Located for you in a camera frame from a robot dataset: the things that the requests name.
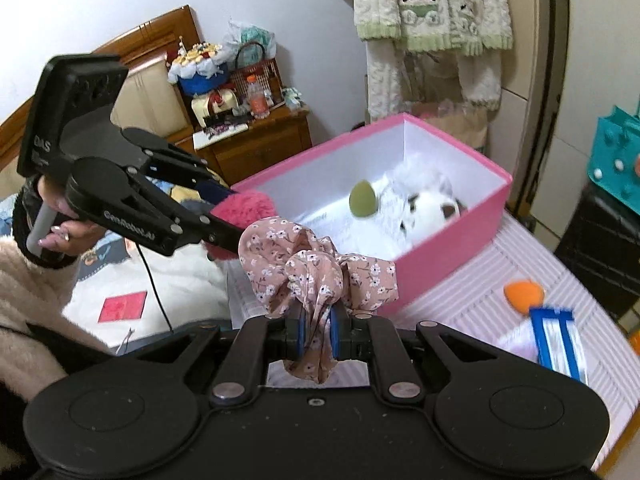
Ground cream fleece pajama jacket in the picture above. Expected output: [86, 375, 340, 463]
[354, 0, 513, 56]

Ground white panda plush toy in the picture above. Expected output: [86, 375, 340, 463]
[385, 156, 462, 247]

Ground striped table cloth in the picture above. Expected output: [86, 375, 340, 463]
[226, 209, 640, 456]

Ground wooden bed headboard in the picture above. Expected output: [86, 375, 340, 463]
[0, 4, 206, 172]

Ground blue wet wipes pack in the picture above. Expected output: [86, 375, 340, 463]
[529, 307, 588, 385]

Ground teal tote bag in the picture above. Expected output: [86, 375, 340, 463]
[587, 106, 640, 214]

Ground green makeup sponge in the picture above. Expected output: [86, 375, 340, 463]
[349, 180, 378, 218]

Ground brown woven handbag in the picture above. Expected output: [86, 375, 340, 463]
[230, 41, 283, 105]

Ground person's hand on handle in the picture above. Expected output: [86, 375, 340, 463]
[37, 177, 105, 257]

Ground orange makeup sponge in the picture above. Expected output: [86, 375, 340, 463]
[503, 280, 544, 315]

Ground cream fleece pajama pants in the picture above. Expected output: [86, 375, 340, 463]
[364, 39, 502, 122]

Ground black suitcase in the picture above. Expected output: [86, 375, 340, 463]
[554, 183, 640, 320]

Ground wooden nightstand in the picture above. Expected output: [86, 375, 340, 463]
[195, 106, 312, 184]

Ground pink floral fabric scrunchie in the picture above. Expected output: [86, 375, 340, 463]
[239, 217, 399, 384]

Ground white plastic bag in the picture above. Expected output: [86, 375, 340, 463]
[222, 18, 278, 58]

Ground pink cardboard box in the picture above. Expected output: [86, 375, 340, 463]
[234, 114, 511, 315]

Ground orange drink bottle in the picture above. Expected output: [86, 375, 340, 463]
[246, 75, 271, 119]

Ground red fuzzy plush ball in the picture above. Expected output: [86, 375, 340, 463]
[206, 190, 278, 261]

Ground blue flower bouquet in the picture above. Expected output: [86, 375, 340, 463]
[167, 38, 232, 96]

